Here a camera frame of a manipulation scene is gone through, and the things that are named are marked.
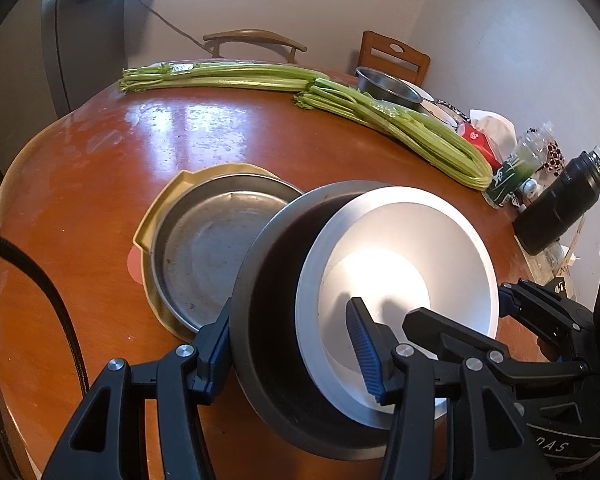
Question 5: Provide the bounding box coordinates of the small red paper bowl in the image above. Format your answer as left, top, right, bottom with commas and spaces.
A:
294, 186, 498, 429

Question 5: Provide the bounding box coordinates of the yellow shell-shaped plate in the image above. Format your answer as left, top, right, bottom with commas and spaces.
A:
132, 161, 282, 345

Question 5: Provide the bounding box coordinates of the large steel bowl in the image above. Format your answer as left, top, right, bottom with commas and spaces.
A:
230, 180, 389, 460

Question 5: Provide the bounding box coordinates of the steel pan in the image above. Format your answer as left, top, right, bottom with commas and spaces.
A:
149, 172, 302, 333

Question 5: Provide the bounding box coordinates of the small white bottle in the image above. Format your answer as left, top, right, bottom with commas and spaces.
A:
518, 178, 544, 206

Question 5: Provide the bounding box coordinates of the black thermos flask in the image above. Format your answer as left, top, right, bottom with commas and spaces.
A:
513, 146, 600, 256

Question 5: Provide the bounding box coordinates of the green label plastic bottle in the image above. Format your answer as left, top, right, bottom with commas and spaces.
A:
483, 122, 554, 208

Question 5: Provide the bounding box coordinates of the red tissue pack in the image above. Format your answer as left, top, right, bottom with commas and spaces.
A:
457, 110, 517, 171

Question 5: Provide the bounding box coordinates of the thick celery bunch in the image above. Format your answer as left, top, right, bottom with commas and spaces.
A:
294, 78, 492, 192

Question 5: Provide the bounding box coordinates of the white ceramic food bowl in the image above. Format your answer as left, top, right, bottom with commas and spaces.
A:
422, 98, 467, 130

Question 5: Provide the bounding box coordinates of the small steel bowl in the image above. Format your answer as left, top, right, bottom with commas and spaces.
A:
355, 66, 422, 110

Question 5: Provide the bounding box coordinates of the wooden chair with slats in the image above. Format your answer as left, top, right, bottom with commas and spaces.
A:
356, 30, 430, 86

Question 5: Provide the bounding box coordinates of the long celery bunch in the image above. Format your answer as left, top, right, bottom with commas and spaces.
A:
118, 61, 328, 93

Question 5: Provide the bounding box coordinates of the curved wooden armchair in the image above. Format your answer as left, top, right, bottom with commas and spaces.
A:
202, 28, 308, 64

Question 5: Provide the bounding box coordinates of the black cable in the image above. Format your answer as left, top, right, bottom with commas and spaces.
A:
0, 224, 92, 396

